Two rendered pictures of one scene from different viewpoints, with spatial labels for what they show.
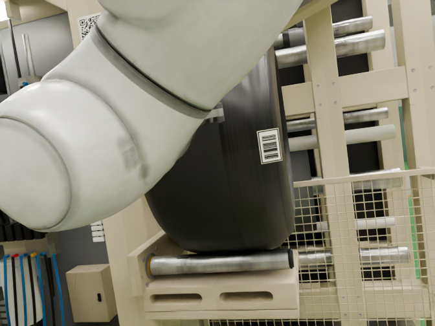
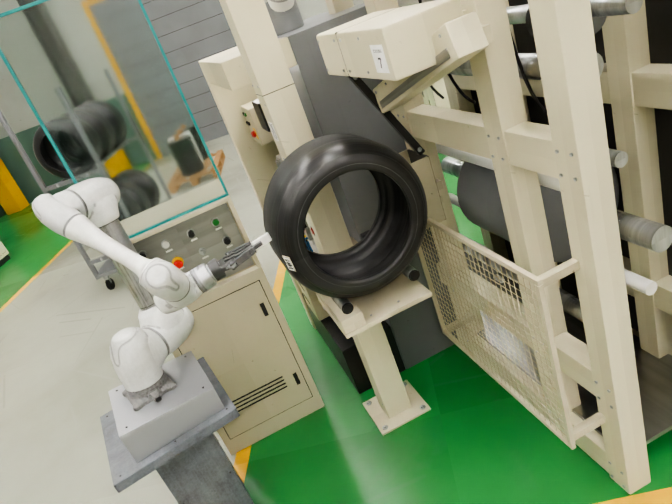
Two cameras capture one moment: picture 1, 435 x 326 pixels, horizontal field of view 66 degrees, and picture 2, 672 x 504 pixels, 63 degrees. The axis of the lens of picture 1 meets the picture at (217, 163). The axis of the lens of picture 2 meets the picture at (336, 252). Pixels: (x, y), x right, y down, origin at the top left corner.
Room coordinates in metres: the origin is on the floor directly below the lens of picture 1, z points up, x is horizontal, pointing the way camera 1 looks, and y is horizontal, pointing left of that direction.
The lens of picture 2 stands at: (0.04, -1.73, 1.93)
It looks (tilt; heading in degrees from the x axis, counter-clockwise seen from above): 25 degrees down; 65
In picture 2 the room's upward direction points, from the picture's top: 21 degrees counter-clockwise
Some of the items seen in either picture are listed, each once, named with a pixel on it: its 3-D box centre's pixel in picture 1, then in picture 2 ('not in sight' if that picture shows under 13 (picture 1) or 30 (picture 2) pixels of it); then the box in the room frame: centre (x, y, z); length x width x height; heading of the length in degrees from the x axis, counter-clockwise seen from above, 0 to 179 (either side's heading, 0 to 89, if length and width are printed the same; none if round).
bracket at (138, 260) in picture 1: (167, 246); not in sight; (0.95, 0.18, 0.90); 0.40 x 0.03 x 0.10; 166
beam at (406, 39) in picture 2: not in sight; (383, 41); (1.17, -0.19, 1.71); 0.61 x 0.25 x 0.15; 76
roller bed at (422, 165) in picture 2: not in sight; (412, 190); (1.33, 0.13, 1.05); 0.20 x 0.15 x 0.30; 76
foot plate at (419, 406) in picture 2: not in sight; (395, 405); (0.95, 0.26, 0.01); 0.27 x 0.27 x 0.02; 76
